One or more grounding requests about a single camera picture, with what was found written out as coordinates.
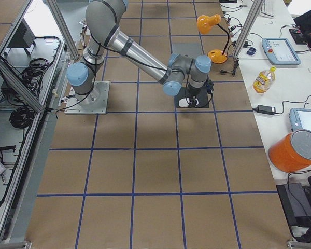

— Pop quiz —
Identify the white computer mouse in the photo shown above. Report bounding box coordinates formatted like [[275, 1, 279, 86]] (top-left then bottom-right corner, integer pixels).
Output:
[[178, 98, 199, 108]]

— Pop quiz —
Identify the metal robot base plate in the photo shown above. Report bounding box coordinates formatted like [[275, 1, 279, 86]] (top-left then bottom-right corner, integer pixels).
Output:
[[64, 81, 110, 115]]

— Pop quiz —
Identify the black power adapter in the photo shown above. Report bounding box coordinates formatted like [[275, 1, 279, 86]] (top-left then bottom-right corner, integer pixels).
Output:
[[252, 105, 276, 115]]

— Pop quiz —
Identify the black lamp power cable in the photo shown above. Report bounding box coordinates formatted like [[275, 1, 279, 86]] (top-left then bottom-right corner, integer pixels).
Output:
[[219, 58, 241, 77]]

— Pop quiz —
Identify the dark blue small pouch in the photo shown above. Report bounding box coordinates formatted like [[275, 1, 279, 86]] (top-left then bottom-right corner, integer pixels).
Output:
[[246, 47, 256, 56]]

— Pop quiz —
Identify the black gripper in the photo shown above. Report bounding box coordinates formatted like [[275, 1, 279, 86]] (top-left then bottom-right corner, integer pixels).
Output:
[[186, 87, 200, 107]]

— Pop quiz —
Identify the blue teach pendant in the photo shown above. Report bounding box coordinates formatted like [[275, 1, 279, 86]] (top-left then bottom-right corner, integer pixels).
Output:
[[261, 38, 301, 65], [289, 108, 311, 131]]

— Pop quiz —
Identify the orange cylindrical bin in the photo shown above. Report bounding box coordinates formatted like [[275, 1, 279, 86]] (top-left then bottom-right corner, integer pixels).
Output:
[[268, 129, 311, 173]]

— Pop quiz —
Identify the orange desk lamp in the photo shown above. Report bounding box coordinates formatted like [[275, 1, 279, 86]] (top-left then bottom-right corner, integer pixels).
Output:
[[196, 14, 230, 64]]

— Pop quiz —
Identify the aluminium frame post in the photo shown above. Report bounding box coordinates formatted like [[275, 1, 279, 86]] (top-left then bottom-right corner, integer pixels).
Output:
[[233, 0, 263, 60]]

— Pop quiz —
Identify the orange juice bottle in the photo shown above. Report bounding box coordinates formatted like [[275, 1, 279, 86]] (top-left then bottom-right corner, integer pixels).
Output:
[[252, 66, 276, 93]]

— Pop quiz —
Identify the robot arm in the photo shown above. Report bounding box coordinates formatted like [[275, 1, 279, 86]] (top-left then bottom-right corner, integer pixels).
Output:
[[67, 1, 213, 108]]

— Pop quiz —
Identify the black mousepad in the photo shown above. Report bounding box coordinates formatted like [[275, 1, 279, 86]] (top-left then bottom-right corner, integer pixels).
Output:
[[175, 87, 209, 108]]

